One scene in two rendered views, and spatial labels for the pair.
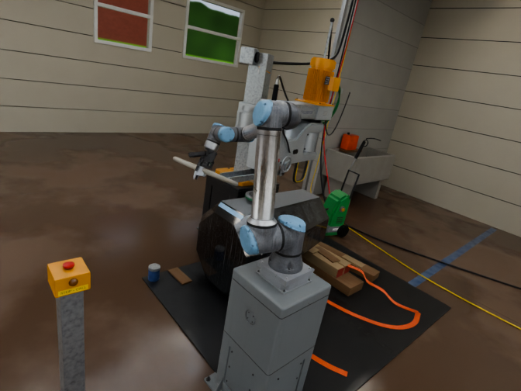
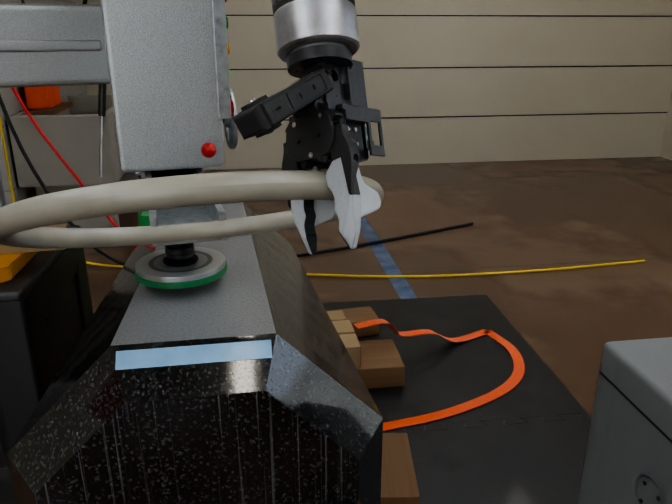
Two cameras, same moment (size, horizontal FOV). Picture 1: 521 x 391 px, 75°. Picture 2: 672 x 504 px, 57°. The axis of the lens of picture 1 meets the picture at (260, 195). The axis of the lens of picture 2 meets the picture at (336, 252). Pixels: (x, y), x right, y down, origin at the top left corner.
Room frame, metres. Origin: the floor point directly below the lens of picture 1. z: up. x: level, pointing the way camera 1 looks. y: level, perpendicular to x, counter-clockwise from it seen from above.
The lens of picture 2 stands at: (1.66, 0.92, 1.40)
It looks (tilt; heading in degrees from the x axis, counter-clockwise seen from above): 20 degrees down; 307
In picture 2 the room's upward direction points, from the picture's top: straight up
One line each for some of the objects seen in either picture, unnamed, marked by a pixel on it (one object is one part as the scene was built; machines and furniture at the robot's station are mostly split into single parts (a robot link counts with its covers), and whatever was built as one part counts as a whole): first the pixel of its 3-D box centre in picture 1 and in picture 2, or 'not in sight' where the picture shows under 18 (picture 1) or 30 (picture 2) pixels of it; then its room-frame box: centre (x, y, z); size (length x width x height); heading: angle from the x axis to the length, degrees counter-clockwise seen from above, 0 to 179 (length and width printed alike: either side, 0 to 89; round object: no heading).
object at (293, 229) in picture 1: (288, 233); not in sight; (1.61, -0.18, 1.11); 0.17 x 0.15 x 0.18; 121
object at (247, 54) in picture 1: (250, 56); not in sight; (3.55, 0.34, 2.00); 0.20 x 0.18 x 0.15; 44
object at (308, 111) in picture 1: (295, 112); not in sight; (3.10, -0.18, 1.60); 0.96 x 0.25 x 0.17; 145
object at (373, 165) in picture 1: (357, 174); (89, 162); (5.97, -1.65, 0.43); 1.30 x 0.62 x 0.86; 135
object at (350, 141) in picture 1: (351, 141); (44, 86); (6.03, -1.41, 1.00); 0.50 x 0.22 x 0.33; 135
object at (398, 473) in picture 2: not in sight; (393, 478); (2.48, -0.44, 0.07); 0.30 x 0.12 x 0.12; 128
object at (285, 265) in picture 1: (286, 256); not in sight; (1.61, -0.20, 0.98); 0.19 x 0.19 x 0.10
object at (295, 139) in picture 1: (292, 146); not in sight; (3.13, -0.21, 1.28); 0.74 x 0.23 x 0.49; 145
